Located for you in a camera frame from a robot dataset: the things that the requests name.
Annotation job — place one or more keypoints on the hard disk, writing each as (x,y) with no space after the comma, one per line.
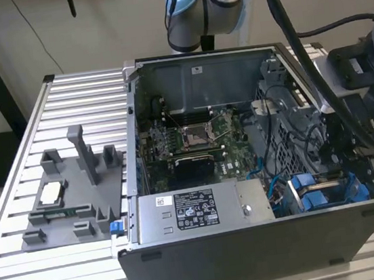
(354,182)

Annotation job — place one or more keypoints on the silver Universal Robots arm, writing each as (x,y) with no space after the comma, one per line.
(221,2)

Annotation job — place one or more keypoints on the silver perforated disk bay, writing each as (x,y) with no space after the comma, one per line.
(291,124)

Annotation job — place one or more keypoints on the black RAM slot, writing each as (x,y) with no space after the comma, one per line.
(195,149)
(195,153)

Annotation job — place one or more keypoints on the green motherboard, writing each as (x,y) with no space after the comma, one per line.
(240,160)

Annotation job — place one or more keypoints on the silver power supply unit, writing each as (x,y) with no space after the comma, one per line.
(216,208)

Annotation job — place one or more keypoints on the CPU socket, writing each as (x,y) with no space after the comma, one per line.
(195,135)

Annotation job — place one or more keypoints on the black graphics card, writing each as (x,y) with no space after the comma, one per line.
(194,168)

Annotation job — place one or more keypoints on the black open PC case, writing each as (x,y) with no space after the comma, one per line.
(223,265)

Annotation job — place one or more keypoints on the thin metal locking lever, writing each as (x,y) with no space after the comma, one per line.
(174,120)

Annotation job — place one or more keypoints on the blue case latch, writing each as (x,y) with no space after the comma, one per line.
(115,227)

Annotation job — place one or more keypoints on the grey parts rack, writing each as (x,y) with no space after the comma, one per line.
(76,181)

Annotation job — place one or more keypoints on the green RAM stick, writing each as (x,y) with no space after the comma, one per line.
(63,215)

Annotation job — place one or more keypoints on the silver CPU chip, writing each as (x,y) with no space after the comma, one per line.
(51,193)

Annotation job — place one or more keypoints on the black antenna rod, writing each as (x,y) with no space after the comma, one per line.
(70,4)

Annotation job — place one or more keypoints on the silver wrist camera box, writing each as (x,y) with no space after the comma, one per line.
(324,75)

